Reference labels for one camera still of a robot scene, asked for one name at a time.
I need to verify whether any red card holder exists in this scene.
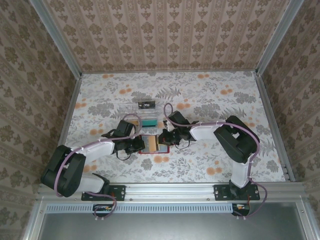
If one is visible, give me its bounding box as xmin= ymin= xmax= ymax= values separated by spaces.
xmin=138 ymin=134 xmax=171 ymax=155

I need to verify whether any clear acrylic card organizer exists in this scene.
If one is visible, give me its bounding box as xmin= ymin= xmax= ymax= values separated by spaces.
xmin=118 ymin=101 xmax=159 ymax=130

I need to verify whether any teal credit card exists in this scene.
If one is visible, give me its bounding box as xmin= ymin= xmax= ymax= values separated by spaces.
xmin=140 ymin=119 xmax=159 ymax=128

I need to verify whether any black card with white print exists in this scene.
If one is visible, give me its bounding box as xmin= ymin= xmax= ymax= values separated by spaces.
xmin=137 ymin=100 xmax=157 ymax=111

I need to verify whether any floral table covering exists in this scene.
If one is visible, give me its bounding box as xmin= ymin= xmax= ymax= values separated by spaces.
xmin=53 ymin=71 xmax=288 ymax=184

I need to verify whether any small black controller board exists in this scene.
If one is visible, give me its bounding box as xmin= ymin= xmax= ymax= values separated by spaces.
xmin=92 ymin=203 xmax=115 ymax=217
xmin=231 ymin=202 xmax=251 ymax=216

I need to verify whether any grey metal panel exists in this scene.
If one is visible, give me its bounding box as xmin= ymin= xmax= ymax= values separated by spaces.
xmin=23 ymin=202 xmax=316 ymax=240

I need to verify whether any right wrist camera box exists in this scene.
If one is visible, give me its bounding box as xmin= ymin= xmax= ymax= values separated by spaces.
xmin=162 ymin=120 xmax=176 ymax=131

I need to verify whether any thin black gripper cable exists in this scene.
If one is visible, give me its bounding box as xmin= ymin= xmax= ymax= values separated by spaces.
xmin=116 ymin=149 xmax=133 ymax=162
xmin=174 ymin=139 xmax=191 ymax=150

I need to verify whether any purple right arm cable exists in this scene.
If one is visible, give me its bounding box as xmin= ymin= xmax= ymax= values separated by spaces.
xmin=163 ymin=103 xmax=270 ymax=221

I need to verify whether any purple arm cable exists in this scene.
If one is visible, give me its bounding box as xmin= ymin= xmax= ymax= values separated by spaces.
xmin=54 ymin=113 xmax=143 ymax=222
xmin=163 ymin=103 xmax=270 ymax=221

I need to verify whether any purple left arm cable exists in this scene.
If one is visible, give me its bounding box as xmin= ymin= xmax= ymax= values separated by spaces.
xmin=54 ymin=113 xmax=143 ymax=222

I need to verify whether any thin aluminium wall rail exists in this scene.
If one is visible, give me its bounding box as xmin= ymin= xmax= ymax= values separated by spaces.
xmin=81 ymin=69 xmax=258 ymax=75

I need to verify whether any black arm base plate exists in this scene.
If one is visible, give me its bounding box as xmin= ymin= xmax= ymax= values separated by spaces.
xmin=213 ymin=184 xmax=261 ymax=202
xmin=81 ymin=184 xmax=126 ymax=202

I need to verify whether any long aluminium mounting rail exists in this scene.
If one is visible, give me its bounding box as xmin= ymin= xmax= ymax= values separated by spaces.
xmin=36 ymin=181 xmax=308 ymax=203

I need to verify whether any aluminium side rail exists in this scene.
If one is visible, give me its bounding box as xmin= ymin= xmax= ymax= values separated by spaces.
xmin=254 ymin=71 xmax=298 ymax=183
xmin=46 ymin=74 xmax=84 ymax=184

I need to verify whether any white slotted cable duct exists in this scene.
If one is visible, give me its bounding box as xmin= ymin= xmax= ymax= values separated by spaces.
xmin=45 ymin=202 xmax=235 ymax=214

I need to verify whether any aluminium frame post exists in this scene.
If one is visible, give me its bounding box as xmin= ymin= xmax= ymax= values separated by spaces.
xmin=29 ymin=0 xmax=83 ymax=79
xmin=254 ymin=0 xmax=306 ymax=76

